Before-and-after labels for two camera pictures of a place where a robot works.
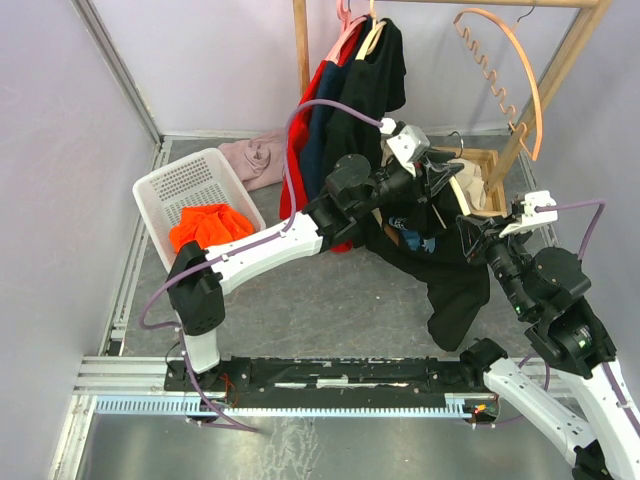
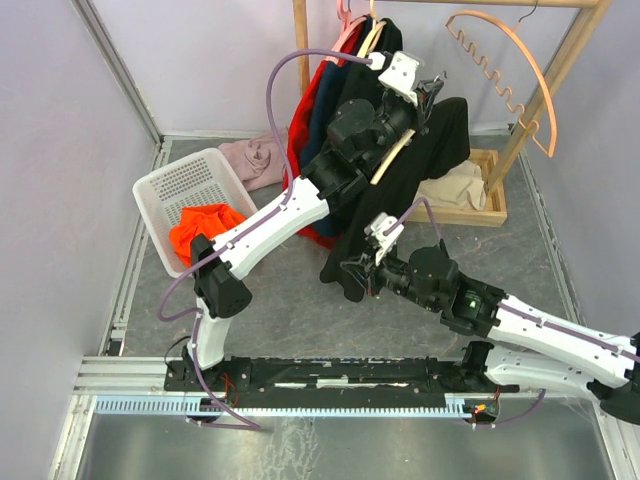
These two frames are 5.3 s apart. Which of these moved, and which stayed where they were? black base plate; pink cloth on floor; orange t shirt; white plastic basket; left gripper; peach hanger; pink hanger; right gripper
Moved: left gripper; right gripper; peach hanger
Stayed: black base plate; white plastic basket; pink cloth on floor; pink hanger; orange t shirt
